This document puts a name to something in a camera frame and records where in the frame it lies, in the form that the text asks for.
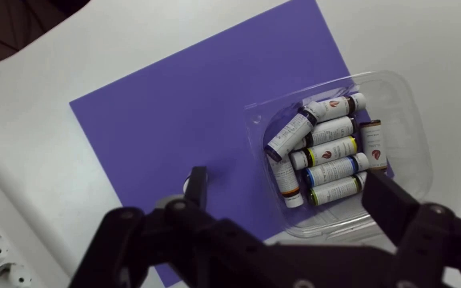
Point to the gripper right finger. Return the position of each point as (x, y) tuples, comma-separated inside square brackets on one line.
[(426, 240)]

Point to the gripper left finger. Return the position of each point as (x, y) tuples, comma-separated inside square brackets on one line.
[(182, 236)]

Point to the small bottle green band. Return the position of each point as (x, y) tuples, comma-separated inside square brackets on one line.
[(336, 189)]

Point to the small bottle brown band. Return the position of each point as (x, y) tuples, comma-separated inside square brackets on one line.
[(374, 146), (340, 105)]

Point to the clear plastic bowl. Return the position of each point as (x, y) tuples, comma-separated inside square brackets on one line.
[(402, 132)]

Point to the small bottle blue band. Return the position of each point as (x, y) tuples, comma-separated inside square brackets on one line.
[(334, 169)]

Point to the small bottle orange band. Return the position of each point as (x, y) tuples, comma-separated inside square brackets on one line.
[(287, 180)]

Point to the small bottle yellow band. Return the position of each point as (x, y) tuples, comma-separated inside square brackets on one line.
[(328, 152)]

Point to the small bottle black band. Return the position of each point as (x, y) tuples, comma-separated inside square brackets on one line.
[(330, 131)]

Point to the small bottle purple band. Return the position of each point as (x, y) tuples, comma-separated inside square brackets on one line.
[(292, 132)]

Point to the blue paper sheet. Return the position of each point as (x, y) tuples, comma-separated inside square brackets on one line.
[(198, 112)]

